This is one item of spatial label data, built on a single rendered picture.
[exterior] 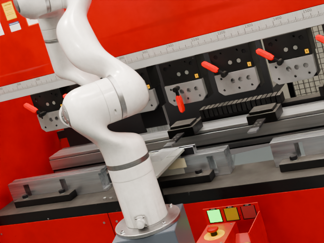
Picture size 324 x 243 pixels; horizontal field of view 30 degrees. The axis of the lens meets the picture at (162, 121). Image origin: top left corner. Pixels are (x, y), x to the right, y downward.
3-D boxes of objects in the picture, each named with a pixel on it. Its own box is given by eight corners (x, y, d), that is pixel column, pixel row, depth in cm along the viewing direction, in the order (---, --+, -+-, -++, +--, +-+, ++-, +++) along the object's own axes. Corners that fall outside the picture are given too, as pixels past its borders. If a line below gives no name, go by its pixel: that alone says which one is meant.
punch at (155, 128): (146, 133, 236) (139, 111, 234) (148, 132, 237) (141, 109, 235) (169, 129, 231) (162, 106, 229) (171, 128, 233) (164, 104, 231)
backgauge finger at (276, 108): (237, 139, 226) (234, 126, 225) (255, 116, 249) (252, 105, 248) (268, 133, 221) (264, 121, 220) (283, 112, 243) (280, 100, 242)
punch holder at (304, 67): (274, 86, 206) (261, 39, 202) (279, 79, 213) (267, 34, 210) (317, 76, 199) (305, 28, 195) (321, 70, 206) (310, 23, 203)
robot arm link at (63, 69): (94, 27, 194) (117, 112, 207) (52, 32, 201) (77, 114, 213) (81, 37, 187) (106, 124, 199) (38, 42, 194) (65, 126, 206)
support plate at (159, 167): (114, 184, 216) (113, 182, 216) (143, 157, 239) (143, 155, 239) (157, 178, 208) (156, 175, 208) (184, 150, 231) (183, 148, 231)
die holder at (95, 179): (14, 204, 272) (7, 184, 270) (22, 198, 278) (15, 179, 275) (107, 191, 250) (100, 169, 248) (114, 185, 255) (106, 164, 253)
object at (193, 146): (149, 161, 239) (146, 154, 238) (152, 158, 241) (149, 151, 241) (194, 154, 230) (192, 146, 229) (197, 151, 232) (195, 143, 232)
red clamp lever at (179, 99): (179, 114, 219) (171, 88, 217) (183, 110, 222) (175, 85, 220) (183, 113, 218) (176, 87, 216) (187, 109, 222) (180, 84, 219)
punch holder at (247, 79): (220, 96, 215) (207, 52, 211) (226, 90, 222) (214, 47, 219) (260, 88, 208) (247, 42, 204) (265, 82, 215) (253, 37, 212)
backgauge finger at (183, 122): (155, 152, 242) (151, 141, 241) (178, 130, 265) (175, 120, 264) (182, 148, 237) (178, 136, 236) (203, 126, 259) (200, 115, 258)
